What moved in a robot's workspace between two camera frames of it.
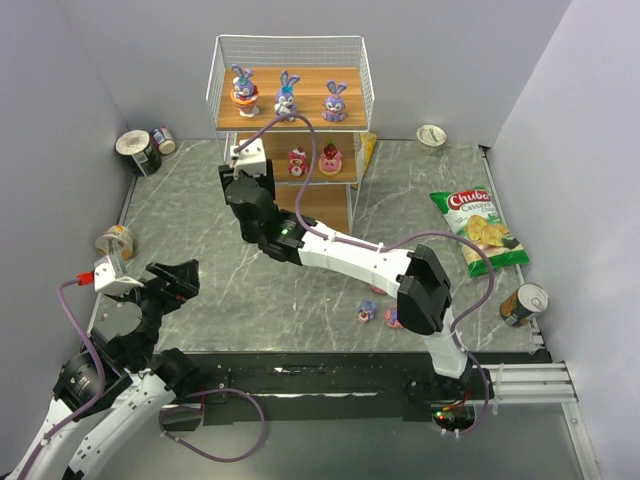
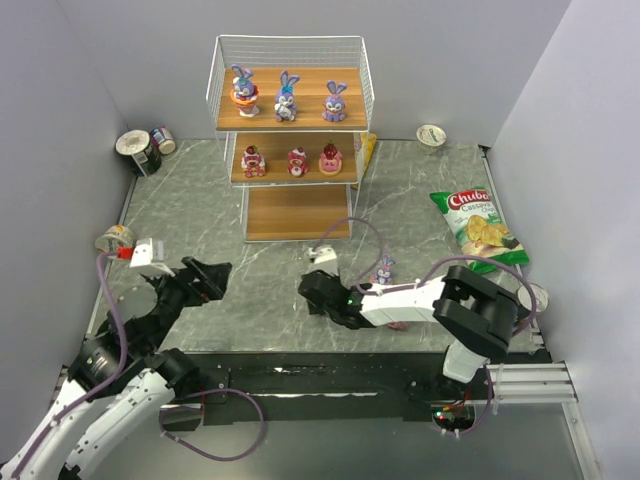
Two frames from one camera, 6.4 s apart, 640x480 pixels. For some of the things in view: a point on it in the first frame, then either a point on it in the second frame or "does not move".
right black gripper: x=226 y=177 → x=310 y=289
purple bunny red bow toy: x=334 y=104 does not move
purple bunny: x=244 y=91 does not move
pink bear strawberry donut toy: x=330 y=161 does not move
